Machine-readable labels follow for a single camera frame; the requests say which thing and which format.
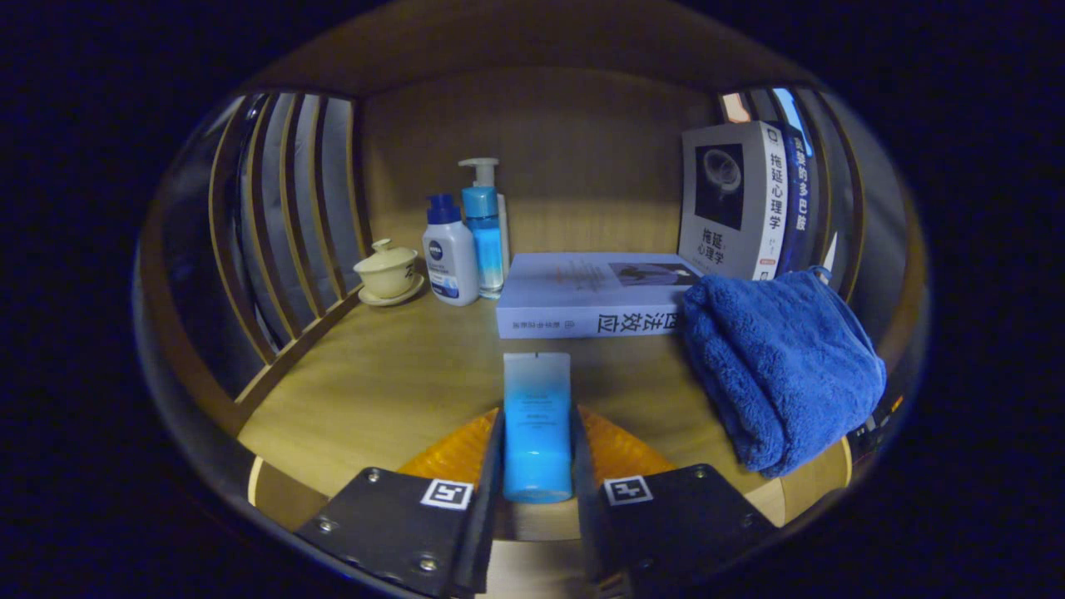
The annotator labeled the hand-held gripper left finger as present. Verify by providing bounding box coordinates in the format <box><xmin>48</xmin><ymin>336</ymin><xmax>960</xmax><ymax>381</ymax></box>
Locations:
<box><xmin>293</xmin><ymin>408</ymin><xmax>507</xmax><ymax>598</ymax></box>

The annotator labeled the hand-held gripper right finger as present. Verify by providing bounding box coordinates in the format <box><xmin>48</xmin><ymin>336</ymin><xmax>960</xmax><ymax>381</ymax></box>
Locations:
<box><xmin>570</xmin><ymin>405</ymin><xmax>779</xmax><ymax>598</ymax></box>

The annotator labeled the blue cosmetic tube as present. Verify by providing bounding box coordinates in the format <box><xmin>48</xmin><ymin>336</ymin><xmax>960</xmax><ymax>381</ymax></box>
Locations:
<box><xmin>502</xmin><ymin>351</ymin><xmax>575</xmax><ymax>505</ymax></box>

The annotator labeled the wooden countertop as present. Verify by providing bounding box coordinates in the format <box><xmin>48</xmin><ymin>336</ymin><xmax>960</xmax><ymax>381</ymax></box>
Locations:
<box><xmin>237</xmin><ymin>283</ymin><xmax>854</xmax><ymax>542</ymax></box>

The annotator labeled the wooden cabinet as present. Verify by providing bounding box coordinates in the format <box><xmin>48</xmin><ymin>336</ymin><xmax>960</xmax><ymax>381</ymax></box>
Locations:
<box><xmin>137</xmin><ymin>0</ymin><xmax>929</xmax><ymax>583</ymax></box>

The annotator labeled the grey lying book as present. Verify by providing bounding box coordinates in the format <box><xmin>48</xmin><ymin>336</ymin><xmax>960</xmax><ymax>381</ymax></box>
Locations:
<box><xmin>496</xmin><ymin>252</ymin><xmax>704</xmax><ymax>339</ymax></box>

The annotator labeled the blue folded towel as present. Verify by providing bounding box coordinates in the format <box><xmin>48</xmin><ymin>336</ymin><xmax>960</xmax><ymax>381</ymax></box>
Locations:
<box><xmin>681</xmin><ymin>266</ymin><xmax>888</xmax><ymax>479</ymax></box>

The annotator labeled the white lotion bottle blue cap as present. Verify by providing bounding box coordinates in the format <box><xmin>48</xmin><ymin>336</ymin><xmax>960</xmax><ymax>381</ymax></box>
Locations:
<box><xmin>422</xmin><ymin>194</ymin><xmax>481</xmax><ymax>307</ymax></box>

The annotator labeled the cream lidded teacup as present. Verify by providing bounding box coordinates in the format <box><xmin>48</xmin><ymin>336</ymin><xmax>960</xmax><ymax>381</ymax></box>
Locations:
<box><xmin>353</xmin><ymin>239</ymin><xmax>425</xmax><ymax>307</ymax></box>

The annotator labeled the blue pump bottle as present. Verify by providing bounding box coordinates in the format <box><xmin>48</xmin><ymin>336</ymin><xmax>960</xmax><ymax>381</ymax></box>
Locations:
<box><xmin>458</xmin><ymin>157</ymin><xmax>510</xmax><ymax>300</ymax></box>

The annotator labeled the white standing book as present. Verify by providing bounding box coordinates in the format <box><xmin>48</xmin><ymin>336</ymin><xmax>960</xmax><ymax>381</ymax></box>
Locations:
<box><xmin>678</xmin><ymin>121</ymin><xmax>790</xmax><ymax>281</ymax></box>

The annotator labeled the dark blue standing book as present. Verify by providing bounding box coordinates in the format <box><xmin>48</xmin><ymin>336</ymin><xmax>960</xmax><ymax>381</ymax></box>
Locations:
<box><xmin>770</xmin><ymin>123</ymin><xmax>820</xmax><ymax>275</ymax></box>

